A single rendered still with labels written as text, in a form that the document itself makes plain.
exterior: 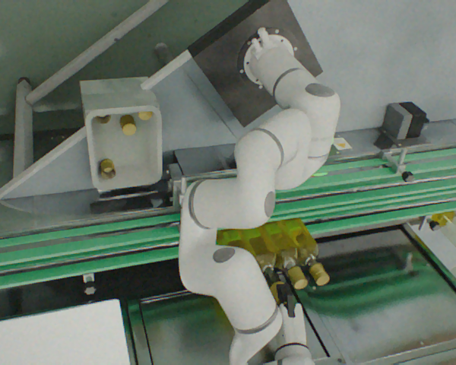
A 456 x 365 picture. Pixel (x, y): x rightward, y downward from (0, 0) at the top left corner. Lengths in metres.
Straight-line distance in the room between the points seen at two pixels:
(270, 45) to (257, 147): 0.43
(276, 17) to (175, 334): 0.79
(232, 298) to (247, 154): 0.23
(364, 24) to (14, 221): 1.02
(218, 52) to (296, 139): 0.38
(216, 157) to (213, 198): 0.54
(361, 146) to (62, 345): 0.94
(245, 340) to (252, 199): 0.25
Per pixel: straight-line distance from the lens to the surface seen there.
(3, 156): 1.98
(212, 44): 1.19
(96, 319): 1.31
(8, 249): 1.29
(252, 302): 0.82
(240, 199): 0.77
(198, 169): 1.29
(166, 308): 1.32
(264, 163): 0.79
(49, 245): 1.28
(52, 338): 1.30
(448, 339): 1.47
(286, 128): 0.89
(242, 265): 0.79
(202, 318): 1.30
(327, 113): 0.99
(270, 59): 1.16
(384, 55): 1.50
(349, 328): 1.39
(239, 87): 1.26
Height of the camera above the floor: 1.87
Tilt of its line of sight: 49 degrees down
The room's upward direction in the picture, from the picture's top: 153 degrees clockwise
